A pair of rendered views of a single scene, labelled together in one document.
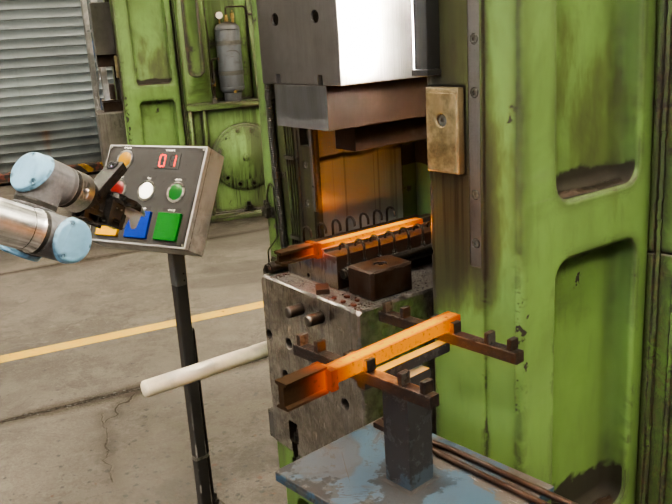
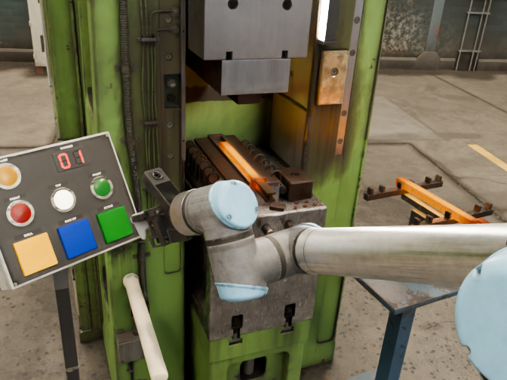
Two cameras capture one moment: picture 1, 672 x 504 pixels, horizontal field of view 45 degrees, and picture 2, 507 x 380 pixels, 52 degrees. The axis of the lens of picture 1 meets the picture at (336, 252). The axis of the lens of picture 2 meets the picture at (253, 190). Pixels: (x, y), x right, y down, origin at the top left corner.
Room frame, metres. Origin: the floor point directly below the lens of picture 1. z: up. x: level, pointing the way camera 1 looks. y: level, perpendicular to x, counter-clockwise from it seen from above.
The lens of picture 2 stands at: (1.45, 1.42, 1.66)
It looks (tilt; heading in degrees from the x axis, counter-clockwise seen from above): 26 degrees down; 283
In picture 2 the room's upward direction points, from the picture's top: 4 degrees clockwise
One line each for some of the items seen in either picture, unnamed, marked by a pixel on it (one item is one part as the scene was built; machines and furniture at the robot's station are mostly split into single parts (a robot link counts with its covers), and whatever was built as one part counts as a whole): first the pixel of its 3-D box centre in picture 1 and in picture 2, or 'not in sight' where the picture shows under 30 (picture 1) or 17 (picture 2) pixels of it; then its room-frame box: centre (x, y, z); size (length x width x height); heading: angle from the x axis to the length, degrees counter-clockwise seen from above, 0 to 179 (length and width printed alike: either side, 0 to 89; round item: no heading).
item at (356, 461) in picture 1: (409, 482); (411, 270); (1.26, -0.11, 0.70); 0.40 x 0.30 x 0.02; 41
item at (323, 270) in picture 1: (380, 244); (226, 167); (1.91, -0.11, 0.96); 0.42 x 0.20 x 0.09; 126
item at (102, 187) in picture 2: (175, 192); (102, 187); (2.07, 0.41, 1.09); 0.05 x 0.03 x 0.04; 36
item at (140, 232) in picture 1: (138, 224); (77, 238); (2.08, 0.52, 1.01); 0.07 x 0.05 x 0.07; 61
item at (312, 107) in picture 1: (373, 97); (231, 59); (1.91, -0.11, 1.32); 0.42 x 0.20 x 0.10; 126
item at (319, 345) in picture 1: (355, 324); (398, 203); (1.35, -0.03, 0.97); 0.23 x 0.06 x 0.02; 131
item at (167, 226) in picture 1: (168, 227); (114, 224); (2.03, 0.43, 1.01); 0.07 x 0.05 x 0.07; 61
